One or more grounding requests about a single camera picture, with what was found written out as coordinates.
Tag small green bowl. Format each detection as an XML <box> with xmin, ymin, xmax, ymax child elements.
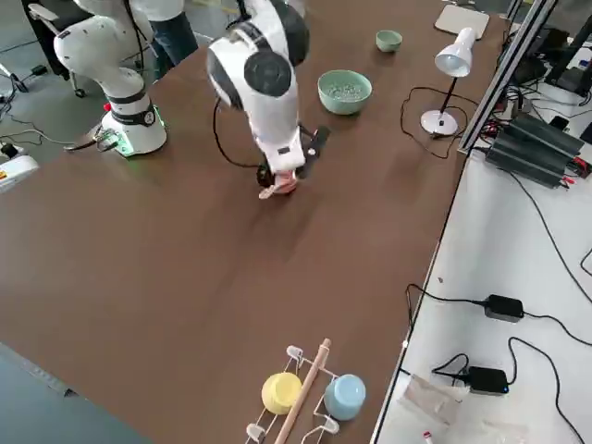
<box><xmin>375</xmin><ymin>30</ymin><xmax>403</xmax><ymax>54</ymax></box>

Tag pink bowl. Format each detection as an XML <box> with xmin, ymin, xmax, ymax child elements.
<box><xmin>270</xmin><ymin>169</ymin><xmax>298</xmax><ymax>195</ymax></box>

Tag large green bowl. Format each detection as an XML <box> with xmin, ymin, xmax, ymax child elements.
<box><xmin>316</xmin><ymin>68</ymin><xmax>374</xmax><ymax>117</ymax></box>

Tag clear beads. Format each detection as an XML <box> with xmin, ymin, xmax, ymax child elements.
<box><xmin>322</xmin><ymin>81</ymin><xmax>368</xmax><ymax>102</ymax></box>

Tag person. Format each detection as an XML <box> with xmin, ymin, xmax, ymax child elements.
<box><xmin>128</xmin><ymin>0</ymin><xmax>200</xmax><ymax>83</ymax></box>

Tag white desk lamp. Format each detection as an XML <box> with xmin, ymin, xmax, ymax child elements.
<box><xmin>419</xmin><ymin>26</ymin><xmax>476</xmax><ymax>136</ymax></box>

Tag white board grey rim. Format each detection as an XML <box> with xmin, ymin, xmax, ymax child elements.
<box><xmin>436</xmin><ymin>4</ymin><xmax>491</xmax><ymax>38</ymax></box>

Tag black power supply box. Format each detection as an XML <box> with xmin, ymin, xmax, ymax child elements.
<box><xmin>485</xmin><ymin>133</ymin><xmax>568</xmax><ymax>189</ymax></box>
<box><xmin>501</xmin><ymin>113</ymin><xmax>585</xmax><ymax>161</ymax></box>

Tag wooden rod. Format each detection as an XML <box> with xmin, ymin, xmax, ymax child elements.
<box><xmin>273</xmin><ymin>338</ymin><xmax>332</xmax><ymax>444</ymax></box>

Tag yellow cup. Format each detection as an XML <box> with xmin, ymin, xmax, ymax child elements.
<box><xmin>261</xmin><ymin>372</ymin><xmax>302</xmax><ymax>415</ymax></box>

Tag blue cup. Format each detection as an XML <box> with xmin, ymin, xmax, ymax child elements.
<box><xmin>323</xmin><ymin>374</ymin><xmax>367</xmax><ymax>422</ymax></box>

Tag black power adapter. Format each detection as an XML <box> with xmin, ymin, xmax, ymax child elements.
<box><xmin>465</xmin><ymin>365</ymin><xmax>510</xmax><ymax>397</ymax></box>
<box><xmin>484</xmin><ymin>293</ymin><xmax>526</xmax><ymax>324</ymax></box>

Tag black office chair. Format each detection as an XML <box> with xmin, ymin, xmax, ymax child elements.
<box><xmin>25</xmin><ymin>0</ymin><xmax>89</xmax><ymax>99</ymax></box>

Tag white control box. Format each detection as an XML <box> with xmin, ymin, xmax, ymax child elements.
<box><xmin>0</xmin><ymin>154</ymin><xmax>39</xmax><ymax>195</ymax></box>

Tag black monitor stand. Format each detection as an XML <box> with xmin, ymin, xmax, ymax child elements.
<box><xmin>544</xmin><ymin>0</ymin><xmax>592</xmax><ymax>97</ymax></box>

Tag clear plastic bag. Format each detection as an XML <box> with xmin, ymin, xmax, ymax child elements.
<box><xmin>401</xmin><ymin>373</ymin><xmax>464</xmax><ymax>426</ymax></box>

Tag black lamp cable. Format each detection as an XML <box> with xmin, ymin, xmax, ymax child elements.
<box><xmin>400</xmin><ymin>86</ymin><xmax>477</xmax><ymax>161</ymax></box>

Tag white wire cup rack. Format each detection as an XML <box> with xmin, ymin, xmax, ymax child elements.
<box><xmin>244</xmin><ymin>344</ymin><xmax>343</xmax><ymax>444</ymax></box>

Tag aluminium frame post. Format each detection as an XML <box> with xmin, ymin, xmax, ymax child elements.
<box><xmin>456</xmin><ymin>0</ymin><xmax>559</xmax><ymax>156</ymax></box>

